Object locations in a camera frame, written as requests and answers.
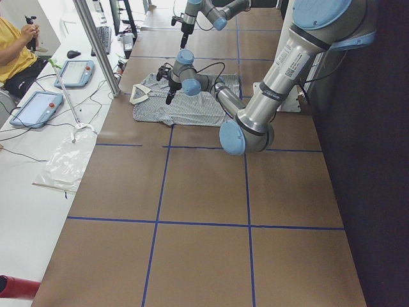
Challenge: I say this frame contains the navy white striped polo shirt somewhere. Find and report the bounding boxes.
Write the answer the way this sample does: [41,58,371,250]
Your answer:
[129,73,229,127]

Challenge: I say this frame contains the person in yellow shirt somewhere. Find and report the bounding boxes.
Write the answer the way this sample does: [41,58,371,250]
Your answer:
[1,17,47,98]

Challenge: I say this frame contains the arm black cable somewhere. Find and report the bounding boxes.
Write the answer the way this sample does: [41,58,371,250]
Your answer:
[191,62,226,84]

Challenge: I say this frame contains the blue teach pendant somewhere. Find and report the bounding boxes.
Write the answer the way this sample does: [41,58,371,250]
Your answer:
[59,59,95,89]
[9,91,63,129]

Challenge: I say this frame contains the aluminium frame post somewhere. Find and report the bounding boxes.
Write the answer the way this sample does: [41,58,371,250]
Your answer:
[73,0,120,97]

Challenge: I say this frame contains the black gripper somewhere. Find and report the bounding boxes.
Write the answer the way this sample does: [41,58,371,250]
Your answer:
[156,63,176,105]
[171,15,192,48]

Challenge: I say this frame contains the black keyboard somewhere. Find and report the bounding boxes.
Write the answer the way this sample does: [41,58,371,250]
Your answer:
[96,26,112,54]

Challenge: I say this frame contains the clear plastic bag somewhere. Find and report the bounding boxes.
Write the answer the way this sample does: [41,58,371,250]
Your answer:
[33,129,96,193]

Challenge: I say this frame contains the blue teach pendant near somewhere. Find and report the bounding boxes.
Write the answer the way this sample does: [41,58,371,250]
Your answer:
[9,91,63,129]

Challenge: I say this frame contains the black computer mouse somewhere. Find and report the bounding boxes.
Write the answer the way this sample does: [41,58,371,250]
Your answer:
[66,50,81,59]

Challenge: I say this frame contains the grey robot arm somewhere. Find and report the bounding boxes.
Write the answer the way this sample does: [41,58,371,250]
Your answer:
[157,0,378,155]
[171,0,252,49]

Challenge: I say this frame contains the blue teach pendant far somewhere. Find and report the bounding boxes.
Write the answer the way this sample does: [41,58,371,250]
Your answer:
[59,59,95,89]

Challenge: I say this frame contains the red cylinder object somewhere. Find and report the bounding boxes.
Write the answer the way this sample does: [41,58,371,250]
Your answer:
[1,275,40,301]

